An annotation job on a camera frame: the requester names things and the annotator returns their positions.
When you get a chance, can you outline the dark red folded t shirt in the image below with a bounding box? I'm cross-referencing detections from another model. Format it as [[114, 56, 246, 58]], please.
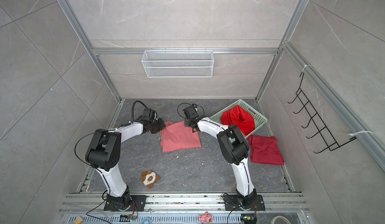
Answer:
[[248, 135, 284, 165]]

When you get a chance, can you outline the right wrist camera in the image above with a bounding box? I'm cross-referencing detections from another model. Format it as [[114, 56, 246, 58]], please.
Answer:
[[183, 104, 199, 119]]

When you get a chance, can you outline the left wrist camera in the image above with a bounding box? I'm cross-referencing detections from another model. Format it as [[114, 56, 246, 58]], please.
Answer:
[[142, 109, 157, 121]]

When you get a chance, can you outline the brown white plush toy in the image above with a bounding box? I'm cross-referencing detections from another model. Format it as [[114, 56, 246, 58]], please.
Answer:
[[141, 170, 160, 189]]

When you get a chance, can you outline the black corrugated cable hose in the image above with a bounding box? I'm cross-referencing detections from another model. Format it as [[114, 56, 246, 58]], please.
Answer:
[[131, 100, 149, 123]]

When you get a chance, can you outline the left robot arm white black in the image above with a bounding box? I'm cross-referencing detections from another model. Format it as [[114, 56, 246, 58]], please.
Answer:
[[85, 117, 165, 212]]

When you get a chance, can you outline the bright red t shirt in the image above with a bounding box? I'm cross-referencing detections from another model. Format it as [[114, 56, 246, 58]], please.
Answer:
[[221, 105, 255, 135]]

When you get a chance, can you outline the pink t shirt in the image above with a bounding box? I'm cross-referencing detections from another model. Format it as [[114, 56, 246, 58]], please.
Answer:
[[160, 121, 202, 153]]

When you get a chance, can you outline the white tape roll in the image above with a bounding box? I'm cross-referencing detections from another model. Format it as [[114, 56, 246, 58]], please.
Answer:
[[270, 216, 291, 224]]

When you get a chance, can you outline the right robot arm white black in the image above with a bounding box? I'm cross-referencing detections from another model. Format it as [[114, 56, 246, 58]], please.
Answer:
[[184, 117, 257, 210]]

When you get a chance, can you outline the light green plastic basket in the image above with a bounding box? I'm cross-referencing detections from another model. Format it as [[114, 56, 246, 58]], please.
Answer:
[[210, 99, 267, 139]]

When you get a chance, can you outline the pink plush toy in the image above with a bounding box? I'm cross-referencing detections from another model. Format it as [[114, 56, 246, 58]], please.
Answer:
[[198, 212, 214, 224]]

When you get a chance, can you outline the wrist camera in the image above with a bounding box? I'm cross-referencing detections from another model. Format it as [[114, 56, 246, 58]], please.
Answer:
[[183, 104, 199, 119], [142, 109, 157, 121]]

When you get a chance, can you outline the white wire mesh shelf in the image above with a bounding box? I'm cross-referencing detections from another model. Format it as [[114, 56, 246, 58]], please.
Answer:
[[141, 50, 215, 78]]

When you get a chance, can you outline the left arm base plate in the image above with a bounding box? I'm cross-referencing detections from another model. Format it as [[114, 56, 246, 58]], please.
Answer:
[[103, 195, 147, 212]]

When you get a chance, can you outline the black wire hook rack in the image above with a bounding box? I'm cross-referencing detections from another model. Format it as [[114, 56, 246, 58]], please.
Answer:
[[287, 72, 357, 154]]

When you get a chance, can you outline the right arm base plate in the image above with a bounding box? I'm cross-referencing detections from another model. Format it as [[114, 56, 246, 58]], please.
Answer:
[[222, 193, 266, 212]]

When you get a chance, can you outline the small wooden block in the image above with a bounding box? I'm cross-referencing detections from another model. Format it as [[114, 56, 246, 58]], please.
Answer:
[[73, 216, 84, 224]]

